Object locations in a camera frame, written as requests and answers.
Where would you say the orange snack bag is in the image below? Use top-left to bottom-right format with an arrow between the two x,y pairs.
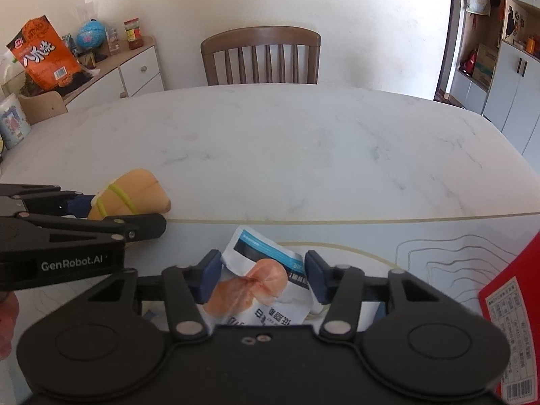
6,16 -> 83,91

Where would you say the white side cabinet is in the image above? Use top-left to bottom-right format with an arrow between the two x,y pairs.
63,36 -> 165,104

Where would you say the light wooden holder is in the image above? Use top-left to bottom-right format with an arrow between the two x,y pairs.
18,90 -> 69,126

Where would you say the printed white canister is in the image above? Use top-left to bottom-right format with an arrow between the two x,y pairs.
0,93 -> 31,149

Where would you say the dark brown door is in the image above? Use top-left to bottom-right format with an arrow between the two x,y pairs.
434,0 -> 467,102

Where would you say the black cartoon figure sticker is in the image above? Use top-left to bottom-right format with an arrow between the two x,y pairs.
504,6 -> 521,41

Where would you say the grey wooden wall cabinet unit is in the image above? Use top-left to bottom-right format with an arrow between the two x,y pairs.
447,0 -> 540,157

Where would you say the brown cardboard carton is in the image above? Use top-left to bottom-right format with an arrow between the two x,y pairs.
472,43 -> 498,89

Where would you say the red cardboard box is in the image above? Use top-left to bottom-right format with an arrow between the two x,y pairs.
478,231 -> 540,405

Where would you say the person's left hand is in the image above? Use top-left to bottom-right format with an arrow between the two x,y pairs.
0,292 -> 20,361

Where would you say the white marble desktop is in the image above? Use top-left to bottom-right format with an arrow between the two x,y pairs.
0,84 -> 540,405

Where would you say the red-lidded jar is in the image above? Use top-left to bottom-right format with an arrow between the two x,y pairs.
124,18 -> 144,50

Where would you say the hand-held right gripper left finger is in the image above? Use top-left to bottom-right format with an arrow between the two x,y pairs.
90,249 -> 222,341

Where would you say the white chicken snack packet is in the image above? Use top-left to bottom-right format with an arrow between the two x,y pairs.
209,225 -> 325,327

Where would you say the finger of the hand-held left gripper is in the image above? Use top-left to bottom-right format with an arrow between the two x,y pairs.
0,213 -> 168,246
0,183 -> 98,219

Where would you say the blue globe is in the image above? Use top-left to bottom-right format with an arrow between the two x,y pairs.
77,19 -> 106,64

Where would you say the red bag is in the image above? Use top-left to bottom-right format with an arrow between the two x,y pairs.
459,49 -> 478,77

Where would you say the brown wooden slatted chair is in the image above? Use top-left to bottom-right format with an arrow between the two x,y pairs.
200,26 -> 321,86

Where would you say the orange capybara plush toy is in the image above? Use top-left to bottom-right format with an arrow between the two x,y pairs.
88,169 -> 172,222

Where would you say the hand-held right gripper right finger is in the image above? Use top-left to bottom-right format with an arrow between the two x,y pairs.
304,250 -> 439,341

